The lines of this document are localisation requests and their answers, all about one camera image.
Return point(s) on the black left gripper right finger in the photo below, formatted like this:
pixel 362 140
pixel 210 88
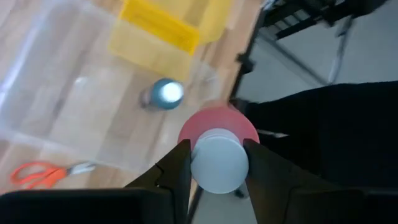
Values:
pixel 267 180

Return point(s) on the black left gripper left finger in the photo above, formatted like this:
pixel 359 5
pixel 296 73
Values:
pixel 174 174

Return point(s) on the teal paint bottle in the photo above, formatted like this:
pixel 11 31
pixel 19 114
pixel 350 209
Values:
pixel 164 93

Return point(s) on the black fabric-covered object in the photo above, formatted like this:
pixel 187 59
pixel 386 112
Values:
pixel 326 130

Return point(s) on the clear plastic bin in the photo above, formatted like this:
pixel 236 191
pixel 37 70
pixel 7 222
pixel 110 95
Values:
pixel 77 109

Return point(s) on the yellow slotted plastic basket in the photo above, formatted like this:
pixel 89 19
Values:
pixel 161 28

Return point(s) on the black metal stand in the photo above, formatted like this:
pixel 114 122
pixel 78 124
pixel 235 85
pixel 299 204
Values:
pixel 295 29

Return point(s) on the translucent yellow plastic tray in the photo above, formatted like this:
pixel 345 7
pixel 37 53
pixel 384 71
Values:
pixel 214 18

